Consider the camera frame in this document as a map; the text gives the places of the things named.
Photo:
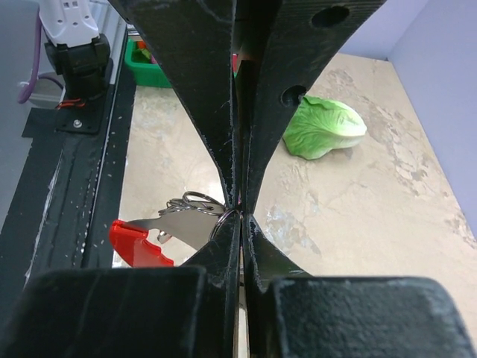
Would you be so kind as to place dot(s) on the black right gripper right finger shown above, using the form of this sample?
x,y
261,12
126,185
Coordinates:
x,y
291,313

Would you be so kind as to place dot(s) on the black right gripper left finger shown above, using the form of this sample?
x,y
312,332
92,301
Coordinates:
x,y
185,311

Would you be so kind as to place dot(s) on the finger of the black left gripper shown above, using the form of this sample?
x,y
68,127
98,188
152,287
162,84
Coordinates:
x,y
285,46
192,43

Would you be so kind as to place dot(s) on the key bunch with red carabiner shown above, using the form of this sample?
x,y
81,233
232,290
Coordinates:
x,y
194,219

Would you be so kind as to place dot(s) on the green plastic basket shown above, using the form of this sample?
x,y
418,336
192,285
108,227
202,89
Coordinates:
x,y
140,62

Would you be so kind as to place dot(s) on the green lettuce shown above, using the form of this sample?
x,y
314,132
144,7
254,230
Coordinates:
x,y
321,125

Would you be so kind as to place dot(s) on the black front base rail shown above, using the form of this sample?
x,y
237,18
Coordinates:
x,y
67,197

